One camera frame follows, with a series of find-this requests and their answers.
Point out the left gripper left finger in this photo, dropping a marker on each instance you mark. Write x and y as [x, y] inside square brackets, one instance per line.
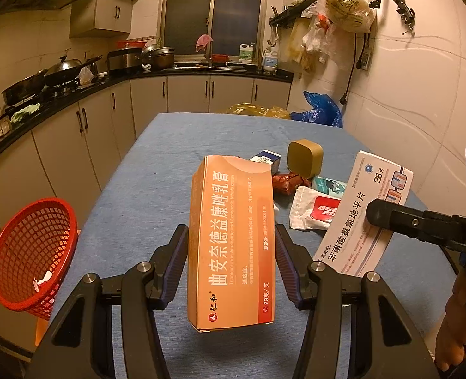
[167, 263]

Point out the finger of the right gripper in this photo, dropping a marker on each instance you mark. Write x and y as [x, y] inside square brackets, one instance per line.
[427, 226]

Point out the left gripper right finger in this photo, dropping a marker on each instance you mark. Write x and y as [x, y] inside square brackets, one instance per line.
[293, 262]

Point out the white medicine box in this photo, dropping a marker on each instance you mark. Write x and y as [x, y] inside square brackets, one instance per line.
[351, 245]

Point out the orange medicine box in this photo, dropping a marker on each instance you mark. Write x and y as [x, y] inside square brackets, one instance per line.
[231, 268]

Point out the brown snack wrapper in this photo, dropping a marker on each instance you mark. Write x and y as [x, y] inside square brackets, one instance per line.
[287, 184]

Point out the teal cartoon tissue pack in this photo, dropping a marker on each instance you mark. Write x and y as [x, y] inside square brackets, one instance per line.
[330, 187]

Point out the red torn snack bag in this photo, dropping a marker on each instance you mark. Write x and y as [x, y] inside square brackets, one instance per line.
[37, 284]

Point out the kitchen window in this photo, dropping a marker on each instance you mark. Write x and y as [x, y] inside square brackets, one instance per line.
[233, 25]

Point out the person right hand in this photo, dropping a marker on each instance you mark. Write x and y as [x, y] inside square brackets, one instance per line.
[451, 338]

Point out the white red pouch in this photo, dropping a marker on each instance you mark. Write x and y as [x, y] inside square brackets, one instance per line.
[311, 209]

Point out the gold rounded square tin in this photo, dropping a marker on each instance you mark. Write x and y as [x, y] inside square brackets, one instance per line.
[305, 158]

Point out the blue white small box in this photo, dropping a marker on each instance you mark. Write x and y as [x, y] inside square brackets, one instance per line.
[269, 157]

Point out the red plastic mesh basket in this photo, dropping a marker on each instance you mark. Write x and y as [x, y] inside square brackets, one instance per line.
[42, 236]

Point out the white base cabinets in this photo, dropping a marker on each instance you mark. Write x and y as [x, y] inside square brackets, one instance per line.
[75, 150]

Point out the blue plastic bag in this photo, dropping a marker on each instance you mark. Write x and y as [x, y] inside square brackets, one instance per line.
[324, 111]

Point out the yellow plastic bag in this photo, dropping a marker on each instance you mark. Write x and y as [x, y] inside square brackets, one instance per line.
[247, 109]

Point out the hanging plastic bags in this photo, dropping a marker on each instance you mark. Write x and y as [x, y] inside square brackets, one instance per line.
[330, 29]

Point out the silver rice cooker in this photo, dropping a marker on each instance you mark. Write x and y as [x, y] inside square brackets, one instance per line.
[124, 60]

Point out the white detergent jug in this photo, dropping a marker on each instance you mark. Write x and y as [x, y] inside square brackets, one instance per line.
[246, 53]

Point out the green cloth on counter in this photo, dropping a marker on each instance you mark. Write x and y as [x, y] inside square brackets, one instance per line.
[24, 113]

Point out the dark cooking pot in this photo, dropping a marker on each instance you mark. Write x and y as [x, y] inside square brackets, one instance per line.
[159, 58]

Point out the black wok with lid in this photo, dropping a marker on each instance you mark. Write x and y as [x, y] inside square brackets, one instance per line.
[66, 70]

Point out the black frying pan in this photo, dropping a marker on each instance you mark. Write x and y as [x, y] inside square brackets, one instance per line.
[28, 87]

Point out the pink cloth at window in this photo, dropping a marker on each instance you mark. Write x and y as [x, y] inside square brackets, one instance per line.
[202, 43]

